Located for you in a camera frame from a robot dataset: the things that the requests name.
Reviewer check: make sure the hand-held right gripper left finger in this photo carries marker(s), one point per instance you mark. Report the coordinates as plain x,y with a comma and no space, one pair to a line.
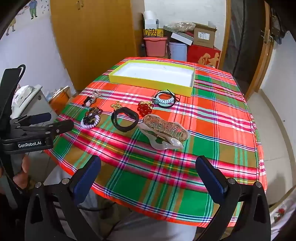
87,179

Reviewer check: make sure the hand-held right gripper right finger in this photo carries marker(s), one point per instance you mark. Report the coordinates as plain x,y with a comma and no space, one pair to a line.
212,179

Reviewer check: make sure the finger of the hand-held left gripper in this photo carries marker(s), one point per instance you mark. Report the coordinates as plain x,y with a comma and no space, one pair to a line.
61,127
40,118

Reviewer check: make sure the black wristband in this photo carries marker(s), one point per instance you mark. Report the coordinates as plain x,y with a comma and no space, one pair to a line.
126,128

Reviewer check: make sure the clear large claw clip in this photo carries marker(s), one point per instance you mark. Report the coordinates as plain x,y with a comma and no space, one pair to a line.
161,129

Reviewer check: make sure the red bead hair clip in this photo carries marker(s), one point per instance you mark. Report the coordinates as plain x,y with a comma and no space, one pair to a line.
145,110

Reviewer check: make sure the yellow shallow box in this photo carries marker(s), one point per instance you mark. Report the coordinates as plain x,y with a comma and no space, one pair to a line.
150,87

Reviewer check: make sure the person's left hand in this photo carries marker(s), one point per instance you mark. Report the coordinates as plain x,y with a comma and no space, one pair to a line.
22,177

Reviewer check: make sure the white cabinet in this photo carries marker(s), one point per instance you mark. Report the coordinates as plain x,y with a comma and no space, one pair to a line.
32,102

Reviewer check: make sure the orange container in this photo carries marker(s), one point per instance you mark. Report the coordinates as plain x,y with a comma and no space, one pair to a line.
59,100

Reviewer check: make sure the rose gold hair clip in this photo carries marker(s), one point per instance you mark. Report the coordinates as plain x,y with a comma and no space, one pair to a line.
96,93

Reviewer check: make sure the plaid tablecloth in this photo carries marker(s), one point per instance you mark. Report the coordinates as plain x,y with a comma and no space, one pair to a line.
208,129

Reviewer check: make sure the floral cloth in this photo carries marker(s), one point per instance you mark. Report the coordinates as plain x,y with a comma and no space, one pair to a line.
282,213

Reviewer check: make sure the black elastic with round charm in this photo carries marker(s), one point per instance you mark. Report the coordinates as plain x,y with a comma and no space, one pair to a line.
156,101

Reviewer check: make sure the wooden wardrobe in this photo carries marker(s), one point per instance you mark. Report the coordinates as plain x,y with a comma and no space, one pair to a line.
92,34

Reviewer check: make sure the red gift box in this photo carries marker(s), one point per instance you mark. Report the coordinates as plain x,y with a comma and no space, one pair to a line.
203,58

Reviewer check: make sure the pink plastic bin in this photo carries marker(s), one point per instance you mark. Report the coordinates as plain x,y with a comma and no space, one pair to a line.
155,47

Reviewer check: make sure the yellow and black tin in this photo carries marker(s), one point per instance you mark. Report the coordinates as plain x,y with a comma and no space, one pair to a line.
152,33

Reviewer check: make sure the wooden door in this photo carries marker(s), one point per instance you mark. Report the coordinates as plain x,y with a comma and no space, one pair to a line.
266,58

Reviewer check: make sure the pale blue bucket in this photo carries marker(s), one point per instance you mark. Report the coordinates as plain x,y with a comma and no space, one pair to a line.
178,51

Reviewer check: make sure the white paper boxes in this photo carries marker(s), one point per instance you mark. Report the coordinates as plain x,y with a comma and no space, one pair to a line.
150,23

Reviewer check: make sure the brown cardboard box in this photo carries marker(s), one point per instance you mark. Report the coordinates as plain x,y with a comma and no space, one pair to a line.
203,37

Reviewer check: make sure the striped white box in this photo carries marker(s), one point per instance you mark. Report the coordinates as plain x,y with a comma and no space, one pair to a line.
182,38

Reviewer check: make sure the metal door latch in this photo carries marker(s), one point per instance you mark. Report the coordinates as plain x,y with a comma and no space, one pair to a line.
266,34

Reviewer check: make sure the clear plastic bag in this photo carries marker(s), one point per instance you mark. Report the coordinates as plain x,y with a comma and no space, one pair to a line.
180,25

